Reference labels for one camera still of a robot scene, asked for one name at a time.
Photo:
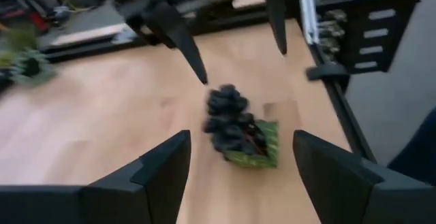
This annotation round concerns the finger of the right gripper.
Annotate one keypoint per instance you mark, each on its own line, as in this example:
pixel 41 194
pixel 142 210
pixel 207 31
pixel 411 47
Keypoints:
pixel 180 40
pixel 276 13

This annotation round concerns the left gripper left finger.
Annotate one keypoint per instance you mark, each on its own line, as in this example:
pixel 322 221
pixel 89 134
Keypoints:
pixel 102 203

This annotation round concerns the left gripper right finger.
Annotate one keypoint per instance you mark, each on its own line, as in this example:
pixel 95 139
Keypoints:
pixel 357 196

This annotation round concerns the grape leaves with stem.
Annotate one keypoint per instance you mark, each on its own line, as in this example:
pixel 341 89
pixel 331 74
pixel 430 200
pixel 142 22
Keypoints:
pixel 231 122

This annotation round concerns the silver aluminium extrusion bar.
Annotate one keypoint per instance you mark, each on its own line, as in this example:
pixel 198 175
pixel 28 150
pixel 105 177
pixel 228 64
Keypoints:
pixel 308 13

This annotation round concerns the dark blue cloth object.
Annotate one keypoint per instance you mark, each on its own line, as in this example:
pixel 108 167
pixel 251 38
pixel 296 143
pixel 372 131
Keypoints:
pixel 419 156

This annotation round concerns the small succulent plant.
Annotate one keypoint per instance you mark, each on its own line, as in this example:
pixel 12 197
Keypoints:
pixel 29 64

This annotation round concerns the black table edge bracket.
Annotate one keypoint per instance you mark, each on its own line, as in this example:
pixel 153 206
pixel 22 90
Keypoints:
pixel 327 72

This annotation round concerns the black aluminium rig frame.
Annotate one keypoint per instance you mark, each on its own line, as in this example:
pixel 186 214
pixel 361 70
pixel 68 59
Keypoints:
pixel 340 108

